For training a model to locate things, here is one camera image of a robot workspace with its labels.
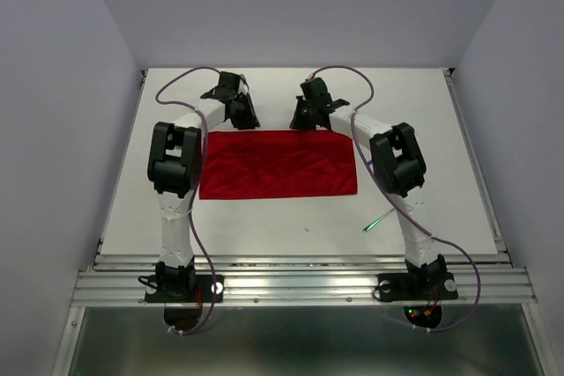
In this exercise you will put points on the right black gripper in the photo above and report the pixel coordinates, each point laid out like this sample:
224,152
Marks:
296,121

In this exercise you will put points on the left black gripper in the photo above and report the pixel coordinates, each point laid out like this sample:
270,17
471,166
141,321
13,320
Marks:
250,120

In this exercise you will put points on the red cloth napkin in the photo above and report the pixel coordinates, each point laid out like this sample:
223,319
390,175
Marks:
277,164

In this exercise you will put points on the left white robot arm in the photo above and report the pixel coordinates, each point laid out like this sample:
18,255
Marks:
175,165

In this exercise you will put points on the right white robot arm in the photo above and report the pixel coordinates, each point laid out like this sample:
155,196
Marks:
398,169

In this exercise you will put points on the iridescent metal fork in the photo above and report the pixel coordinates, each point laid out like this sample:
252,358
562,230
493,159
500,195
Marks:
378,220

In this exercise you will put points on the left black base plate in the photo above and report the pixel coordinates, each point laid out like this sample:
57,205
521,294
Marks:
205,290

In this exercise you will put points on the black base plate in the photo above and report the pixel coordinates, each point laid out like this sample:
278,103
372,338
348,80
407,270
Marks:
394,287
205,290

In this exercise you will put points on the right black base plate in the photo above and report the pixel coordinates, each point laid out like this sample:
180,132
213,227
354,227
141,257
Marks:
394,287

